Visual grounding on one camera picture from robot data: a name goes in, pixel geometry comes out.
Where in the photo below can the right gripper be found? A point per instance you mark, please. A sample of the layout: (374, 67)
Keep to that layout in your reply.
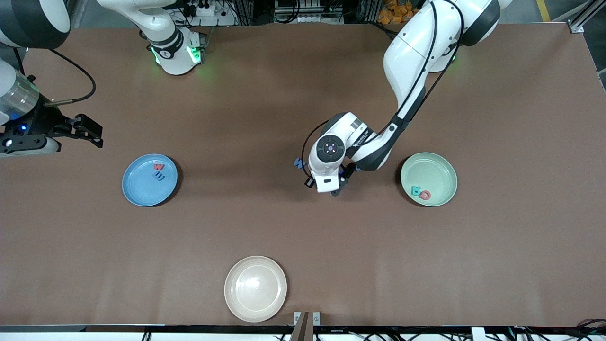
(44, 121)

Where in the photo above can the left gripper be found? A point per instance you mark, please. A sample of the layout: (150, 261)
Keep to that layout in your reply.
(307, 183)

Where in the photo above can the blue lowercase letter m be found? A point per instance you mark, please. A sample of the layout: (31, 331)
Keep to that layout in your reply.
(159, 177)

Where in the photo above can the teal uppercase letter R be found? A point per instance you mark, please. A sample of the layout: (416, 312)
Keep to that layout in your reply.
(416, 192)

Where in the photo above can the red uppercase letter Q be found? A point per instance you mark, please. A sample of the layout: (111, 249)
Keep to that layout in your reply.
(421, 194)

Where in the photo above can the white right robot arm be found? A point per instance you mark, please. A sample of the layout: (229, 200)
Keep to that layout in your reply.
(170, 52)

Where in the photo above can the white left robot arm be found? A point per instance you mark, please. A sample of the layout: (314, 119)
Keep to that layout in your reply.
(412, 52)

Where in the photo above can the blue uppercase letter M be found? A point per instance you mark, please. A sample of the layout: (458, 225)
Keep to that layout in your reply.
(298, 163)

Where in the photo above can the blue plate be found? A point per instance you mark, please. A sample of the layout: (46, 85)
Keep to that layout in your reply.
(142, 187)

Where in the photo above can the beige plate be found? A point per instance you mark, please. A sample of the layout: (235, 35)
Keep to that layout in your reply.
(255, 289)

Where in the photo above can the green plate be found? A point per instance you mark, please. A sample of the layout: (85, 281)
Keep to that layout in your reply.
(428, 170)

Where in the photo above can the grey metal equipment rack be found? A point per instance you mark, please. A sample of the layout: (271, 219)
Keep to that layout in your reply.
(307, 12)

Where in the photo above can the white power strip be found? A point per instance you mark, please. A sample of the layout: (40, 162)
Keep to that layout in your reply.
(218, 20)

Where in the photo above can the orange snack bag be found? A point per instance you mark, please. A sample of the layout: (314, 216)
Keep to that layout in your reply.
(395, 14)

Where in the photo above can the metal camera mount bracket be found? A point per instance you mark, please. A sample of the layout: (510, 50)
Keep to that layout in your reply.
(307, 327)

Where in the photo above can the aluminium frame post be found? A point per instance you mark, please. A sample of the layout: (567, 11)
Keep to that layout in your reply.
(578, 26)

